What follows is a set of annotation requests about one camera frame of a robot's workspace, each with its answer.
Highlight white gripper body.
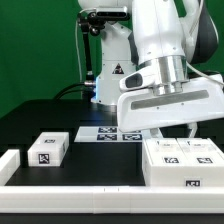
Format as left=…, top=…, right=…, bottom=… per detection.
left=117, top=74, right=224, bottom=132

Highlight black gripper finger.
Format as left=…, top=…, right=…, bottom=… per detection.
left=187, top=122, right=198, bottom=138
left=150, top=128, right=163, bottom=138

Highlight white cabinet door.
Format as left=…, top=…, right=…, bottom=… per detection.
left=178, top=138, right=224, bottom=167
left=144, top=139, right=187, bottom=166

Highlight white cabinet body box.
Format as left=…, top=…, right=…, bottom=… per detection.
left=142, top=139, right=224, bottom=187

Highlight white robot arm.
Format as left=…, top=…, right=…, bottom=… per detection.
left=78, top=0, right=224, bottom=137

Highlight white cabinet top block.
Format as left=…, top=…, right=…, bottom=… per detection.
left=27, top=132, right=69, bottom=167

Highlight white marker base plate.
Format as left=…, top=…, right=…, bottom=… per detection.
left=74, top=126, right=152, bottom=142

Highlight black cable bundle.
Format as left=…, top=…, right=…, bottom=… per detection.
left=53, top=82, right=98, bottom=101

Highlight grey depth camera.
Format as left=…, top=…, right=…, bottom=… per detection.
left=90, top=6, right=130, bottom=21

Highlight white U-shaped fence frame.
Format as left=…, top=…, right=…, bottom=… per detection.
left=0, top=149, right=224, bottom=214

